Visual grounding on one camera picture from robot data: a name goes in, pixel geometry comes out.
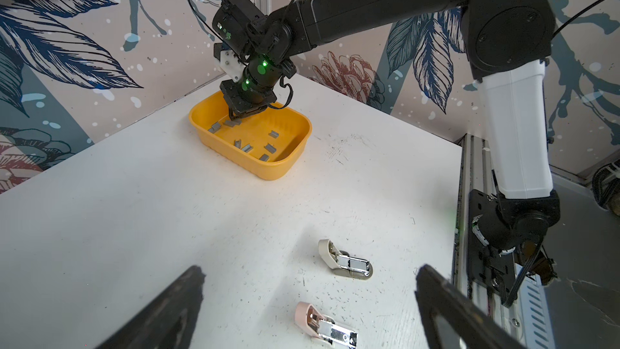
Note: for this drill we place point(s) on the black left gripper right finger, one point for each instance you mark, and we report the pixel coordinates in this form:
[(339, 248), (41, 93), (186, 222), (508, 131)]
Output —
[(450, 320)]

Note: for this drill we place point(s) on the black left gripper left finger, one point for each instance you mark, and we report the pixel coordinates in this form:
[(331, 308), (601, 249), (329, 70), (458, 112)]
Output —
[(169, 320)]

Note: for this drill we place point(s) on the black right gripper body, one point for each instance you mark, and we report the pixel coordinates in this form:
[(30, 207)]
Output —
[(245, 103)]

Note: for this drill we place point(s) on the beige olive mini stapler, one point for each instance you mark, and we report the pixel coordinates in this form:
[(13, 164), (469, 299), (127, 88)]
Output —
[(341, 263)]

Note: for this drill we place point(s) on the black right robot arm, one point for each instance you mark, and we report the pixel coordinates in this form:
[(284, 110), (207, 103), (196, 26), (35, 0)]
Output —
[(507, 43)]

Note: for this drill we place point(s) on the yellow plastic tray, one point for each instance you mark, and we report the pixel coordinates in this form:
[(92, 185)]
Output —
[(294, 131)]

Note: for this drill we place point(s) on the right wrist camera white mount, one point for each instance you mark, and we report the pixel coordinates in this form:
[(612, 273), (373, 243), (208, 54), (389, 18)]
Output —
[(229, 62)]

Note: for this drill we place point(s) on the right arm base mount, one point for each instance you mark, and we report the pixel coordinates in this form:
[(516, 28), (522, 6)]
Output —
[(504, 237)]

